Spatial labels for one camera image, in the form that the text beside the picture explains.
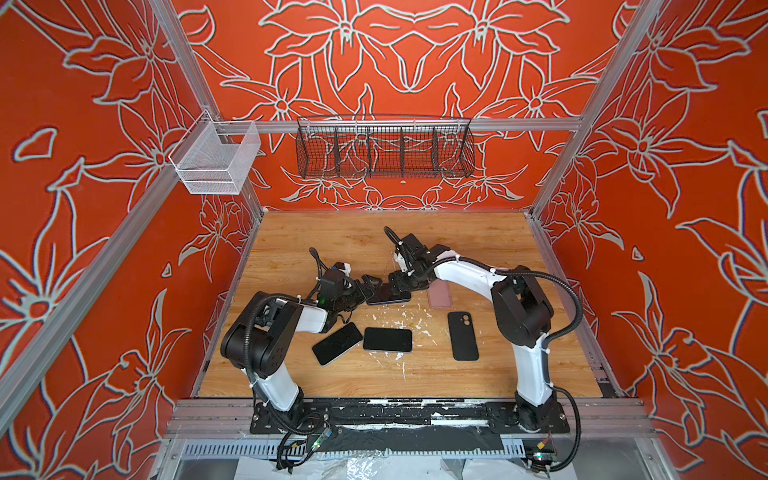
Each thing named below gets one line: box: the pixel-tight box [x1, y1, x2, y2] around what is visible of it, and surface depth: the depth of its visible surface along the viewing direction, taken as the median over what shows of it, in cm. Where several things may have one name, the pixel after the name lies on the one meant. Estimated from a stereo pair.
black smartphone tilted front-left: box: [312, 322, 363, 366], surface depth 87 cm
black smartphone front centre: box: [363, 327, 413, 352], surface depth 91 cm
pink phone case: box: [428, 279, 452, 309], surface depth 97 cm
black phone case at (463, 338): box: [448, 312, 479, 361], surface depth 88 cm
